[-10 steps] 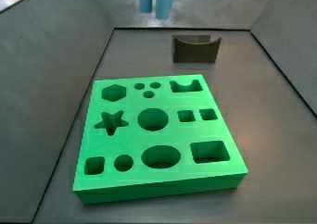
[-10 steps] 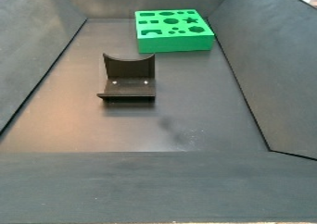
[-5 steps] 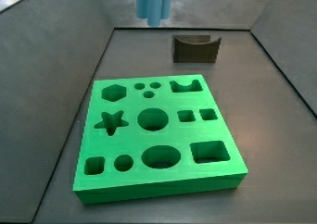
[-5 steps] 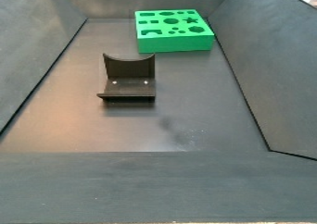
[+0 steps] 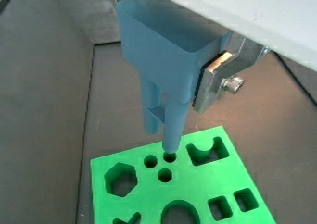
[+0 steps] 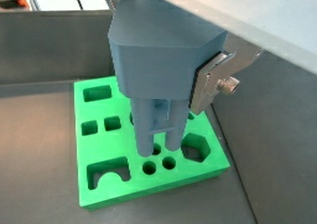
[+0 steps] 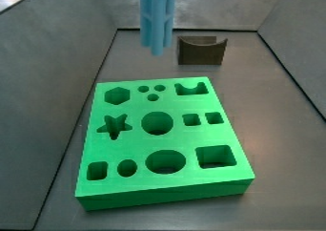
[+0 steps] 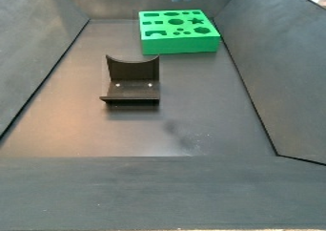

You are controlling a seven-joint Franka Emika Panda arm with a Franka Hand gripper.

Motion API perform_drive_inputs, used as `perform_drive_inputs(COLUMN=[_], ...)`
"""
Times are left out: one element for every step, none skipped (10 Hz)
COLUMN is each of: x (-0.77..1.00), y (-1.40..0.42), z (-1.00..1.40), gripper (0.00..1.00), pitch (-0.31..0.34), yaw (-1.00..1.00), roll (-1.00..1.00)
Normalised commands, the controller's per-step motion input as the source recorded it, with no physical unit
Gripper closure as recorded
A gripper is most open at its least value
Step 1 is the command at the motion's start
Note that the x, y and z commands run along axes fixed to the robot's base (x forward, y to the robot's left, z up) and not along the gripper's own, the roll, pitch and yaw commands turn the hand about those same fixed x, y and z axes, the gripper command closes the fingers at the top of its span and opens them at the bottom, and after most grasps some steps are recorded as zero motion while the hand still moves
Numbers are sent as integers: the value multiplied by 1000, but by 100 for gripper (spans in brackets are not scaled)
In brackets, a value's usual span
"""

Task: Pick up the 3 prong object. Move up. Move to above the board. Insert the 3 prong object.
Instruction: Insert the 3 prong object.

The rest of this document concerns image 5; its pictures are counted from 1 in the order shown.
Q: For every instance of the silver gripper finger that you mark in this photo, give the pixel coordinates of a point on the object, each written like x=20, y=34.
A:
x=219, y=74

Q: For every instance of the blue three prong peg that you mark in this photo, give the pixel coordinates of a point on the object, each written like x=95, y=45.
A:
x=169, y=42

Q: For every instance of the green shape sorting board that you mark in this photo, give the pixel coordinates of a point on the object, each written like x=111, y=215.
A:
x=142, y=183

